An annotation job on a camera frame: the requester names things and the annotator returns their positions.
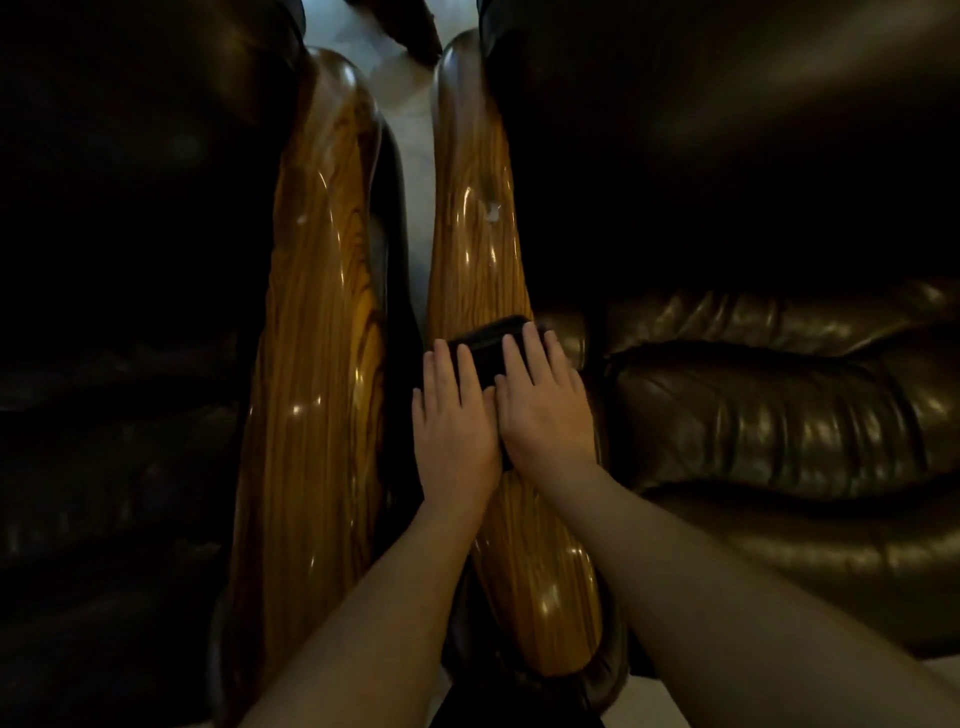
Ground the person's left forearm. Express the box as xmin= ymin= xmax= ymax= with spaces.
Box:
xmin=238 ymin=498 xmax=492 ymax=728

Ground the dark wooden furniture piece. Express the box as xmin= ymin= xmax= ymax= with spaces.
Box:
xmin=346 ymin=0 xmax=445 ymax=67

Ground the person's right hand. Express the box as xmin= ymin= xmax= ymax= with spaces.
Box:
xmin=494 ymin=321 xmax=602 ymax=486

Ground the person's right forearm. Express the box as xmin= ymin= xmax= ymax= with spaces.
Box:
xmin=534 ymin=459 xmax=960 ymax=728

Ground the person's left hand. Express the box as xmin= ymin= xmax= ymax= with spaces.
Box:
xmin=411 ymin=339 xmax=503 ymax=511

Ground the dark brown leather sofa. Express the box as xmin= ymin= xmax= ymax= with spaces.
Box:
xmin=0 ymin=0 xmax=425 ymax=728
xmin=438 ymin=0 xmax=960 ymax=710

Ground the black cloth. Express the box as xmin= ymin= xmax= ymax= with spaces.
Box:
xmin=447 ymin=314 xmax=535 ymax=475

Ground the glossy wooden armrest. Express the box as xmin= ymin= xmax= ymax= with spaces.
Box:
xmin=223 ymin=47 xmax=393 ymax=710
xmin=426 ymin=28 xmax=610 ymax=681

